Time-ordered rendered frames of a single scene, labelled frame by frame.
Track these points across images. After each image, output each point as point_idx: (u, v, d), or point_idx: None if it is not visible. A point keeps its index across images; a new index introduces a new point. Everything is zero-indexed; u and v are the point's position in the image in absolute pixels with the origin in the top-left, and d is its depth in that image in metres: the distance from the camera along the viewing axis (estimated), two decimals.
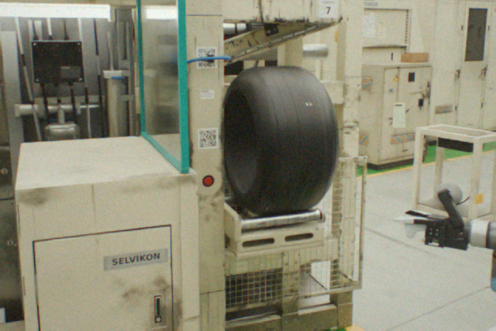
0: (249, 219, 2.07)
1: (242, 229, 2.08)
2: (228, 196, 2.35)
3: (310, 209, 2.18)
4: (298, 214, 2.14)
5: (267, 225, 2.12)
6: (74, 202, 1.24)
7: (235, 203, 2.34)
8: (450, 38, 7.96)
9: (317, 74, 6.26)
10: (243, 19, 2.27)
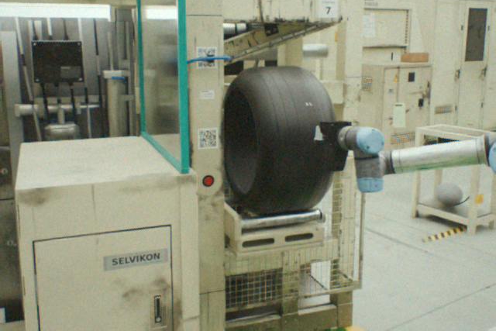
0: (249, 219, 2.07)
1: (242, 229, 2.08)
2: (228, 196, 2.35)
3: (310, 209, 2.18)
4: (298, 214, 2.14)
5: (267, 225, 2.12)
6: (74, 202, 1.24)
7: (235, 203, 2.34)
8: (450, 38, 7.96)
9: (317, 74, 6.26)
10: (243, 19, 2.27)
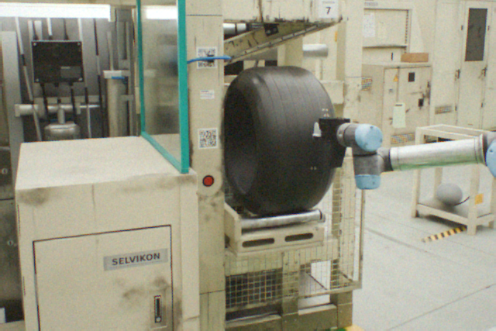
0: (248, 229, 2.09)
1: None
2: (229, 205, 2.33)
3: (314, 217, 2.16)
4: (297, 222, 2.16)
5: (266, 215, 2.13)
6: (74, 202, 1.24)
7: None
8: (450, 38, 7.96)
9: (317, 74, 6.26)
10: (243, 19, 2.27)
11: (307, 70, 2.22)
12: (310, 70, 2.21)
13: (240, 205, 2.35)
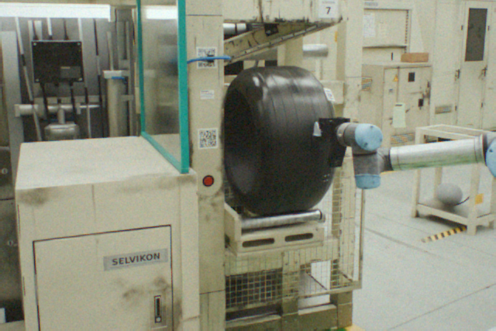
0: None
1: (243, 219, 2.07)
2: None
3: (311, 221, 2.18)
4: None
5: (270, 217, 2.10)
6: (74, 202, 1.24)
7: (232, 196, 2.37)
8: (450, 38, 7.96)
9: (317, 74, 6.26)
10: (243, 19, 2.27)
11: (332, 98, 2.04)
12: (334, 100, 2.05)
13: None
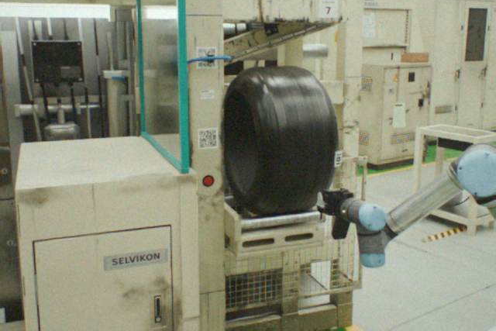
0: None
1: (244, 225, 2.06)
2: None
3: None
4: None
5: (270, 222, 2.10)
6: (74, 202, 1.24)
7: (234, 196, 2.35)
8: (450, 38, 7.96)
9: (317, 74, 6.26)
10: (243, 19, 2.27)
11: (339, 162, 2.03)
12: (340, 163, 2.03)
13: None
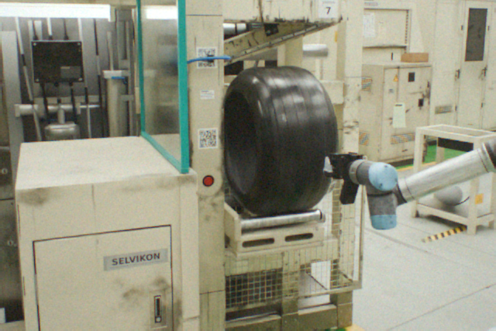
0: None
1: (244, 225, 2.06)
2: None
3: None
4: None
5: (270, 223, 2.10)
6: (74, 202, 1.24)
7: (235, 197, 2.35)
8: (450, 38, 7.96)
9: (317, 74, 6.26)
10: (243, 19, 2.27)
11: (332, 189, 2.09)
12: (332, 190, 2.10)
13: None
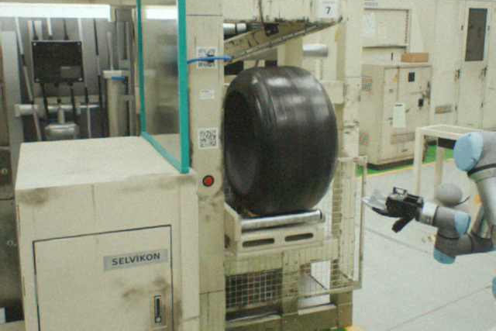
0: None
1: (244, 225, 2.06)
2: None
3: None
4: None
5: (270, 222, 2.10)
6: (74, 202, 1.24)
7: (235, 197, 2.35)
8: (450, 38, 7.96)
9: (317, 74, 6.26)
10: (243, 19, 2.27)
11: (329, 188, 2.10)
12: (329, 188, 2.11)
13: None
